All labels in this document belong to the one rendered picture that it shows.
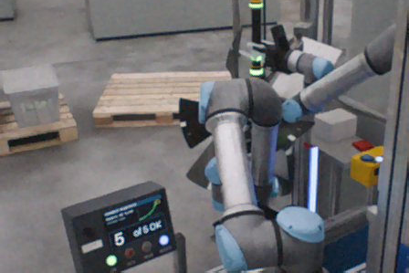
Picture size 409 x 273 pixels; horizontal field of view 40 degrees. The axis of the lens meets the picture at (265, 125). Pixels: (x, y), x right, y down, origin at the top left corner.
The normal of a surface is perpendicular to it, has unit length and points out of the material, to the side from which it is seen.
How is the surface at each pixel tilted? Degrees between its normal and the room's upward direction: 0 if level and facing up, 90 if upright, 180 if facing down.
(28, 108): 95
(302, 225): 8
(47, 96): 95
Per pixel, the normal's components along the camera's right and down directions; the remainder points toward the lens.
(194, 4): 0.35, 0.40
